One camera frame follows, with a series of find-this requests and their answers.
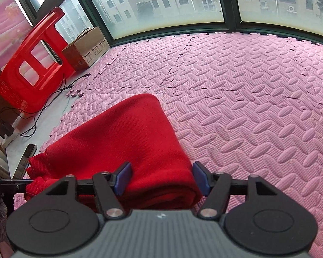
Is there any red knit sweater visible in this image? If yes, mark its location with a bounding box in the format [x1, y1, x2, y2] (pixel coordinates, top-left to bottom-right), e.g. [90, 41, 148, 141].
[25, 94, 203, 211]

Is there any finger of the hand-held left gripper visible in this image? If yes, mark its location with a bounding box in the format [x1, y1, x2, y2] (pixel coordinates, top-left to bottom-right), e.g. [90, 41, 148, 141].
[1, 178, 33, 193]

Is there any red plastic stool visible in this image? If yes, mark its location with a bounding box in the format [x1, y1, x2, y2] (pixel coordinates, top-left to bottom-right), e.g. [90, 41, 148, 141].
[0, 8, 74, 113]

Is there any black power adapter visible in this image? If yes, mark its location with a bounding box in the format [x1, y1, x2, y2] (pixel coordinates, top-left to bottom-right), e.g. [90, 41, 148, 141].
[0, 123, 14, 136]

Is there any black charging cable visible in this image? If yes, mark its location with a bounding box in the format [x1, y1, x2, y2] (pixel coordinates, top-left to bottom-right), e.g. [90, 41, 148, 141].
[42, 72, 90, 113]
[0, 84, 74, 137]

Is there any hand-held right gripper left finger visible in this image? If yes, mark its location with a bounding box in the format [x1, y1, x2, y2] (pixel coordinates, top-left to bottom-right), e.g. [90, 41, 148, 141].
[42, 162, 132, 220]

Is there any brown cardboard box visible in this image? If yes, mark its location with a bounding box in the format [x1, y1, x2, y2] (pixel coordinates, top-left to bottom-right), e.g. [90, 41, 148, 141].
[61, 26, 111, 72]

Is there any pink foam puzzle mat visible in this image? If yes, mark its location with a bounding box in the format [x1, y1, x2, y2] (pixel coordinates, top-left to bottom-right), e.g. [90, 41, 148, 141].
[13, 32, 323, 258]

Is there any black smartphone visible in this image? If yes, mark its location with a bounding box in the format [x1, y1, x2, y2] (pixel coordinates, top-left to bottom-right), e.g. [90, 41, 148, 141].
[13, 144, 37, 179]

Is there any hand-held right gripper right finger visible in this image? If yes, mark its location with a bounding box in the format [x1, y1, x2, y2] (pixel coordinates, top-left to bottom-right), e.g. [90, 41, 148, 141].
[193, 162, 282, 219]

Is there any dark green window frame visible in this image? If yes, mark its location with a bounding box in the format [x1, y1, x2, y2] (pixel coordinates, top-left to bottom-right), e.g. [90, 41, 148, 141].
[5, 0, 323, 49]

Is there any pink printed wall poster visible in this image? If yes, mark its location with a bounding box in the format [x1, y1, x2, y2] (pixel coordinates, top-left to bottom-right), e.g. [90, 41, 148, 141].
[0, 0, 34, 72]

